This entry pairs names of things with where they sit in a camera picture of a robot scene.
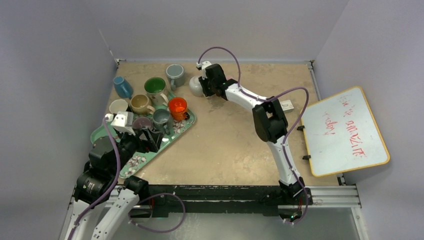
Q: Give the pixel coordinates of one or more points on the white-grey mug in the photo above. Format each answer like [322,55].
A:
[195,87]

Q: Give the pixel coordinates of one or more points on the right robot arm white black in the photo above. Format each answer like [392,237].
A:
[270,123]

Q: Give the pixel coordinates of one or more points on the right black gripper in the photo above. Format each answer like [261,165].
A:
[205,85]

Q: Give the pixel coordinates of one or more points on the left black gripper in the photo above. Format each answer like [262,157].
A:
[152,142]

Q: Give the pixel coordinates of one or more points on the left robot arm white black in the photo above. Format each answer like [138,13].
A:
[101,174]

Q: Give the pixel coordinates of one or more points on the purple mug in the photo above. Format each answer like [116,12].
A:
[142,123]

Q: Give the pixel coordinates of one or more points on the grey-blue mug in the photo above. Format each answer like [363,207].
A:
[163,121]

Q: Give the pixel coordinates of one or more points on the grey-teal mug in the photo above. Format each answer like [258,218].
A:
[176,76]

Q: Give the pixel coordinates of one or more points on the cream floral mug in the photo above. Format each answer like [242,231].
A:
[157,91]

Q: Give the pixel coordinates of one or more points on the beige round mug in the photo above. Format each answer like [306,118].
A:
[141,105]

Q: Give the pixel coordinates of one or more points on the green floral tray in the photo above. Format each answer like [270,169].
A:
[145,154]

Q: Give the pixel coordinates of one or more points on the orange mug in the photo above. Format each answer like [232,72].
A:
[178,108]

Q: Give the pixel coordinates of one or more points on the whiteboard with yellow frame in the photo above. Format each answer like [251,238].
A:
[342,135]

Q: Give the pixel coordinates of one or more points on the black mug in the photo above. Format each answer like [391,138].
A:
[119,105]

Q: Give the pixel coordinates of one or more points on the blue mug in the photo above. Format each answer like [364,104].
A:
[122,87]

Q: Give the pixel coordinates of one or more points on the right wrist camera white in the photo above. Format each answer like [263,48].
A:
[203,65]

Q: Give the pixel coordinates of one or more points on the small red white box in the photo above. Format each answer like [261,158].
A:
[287,106]

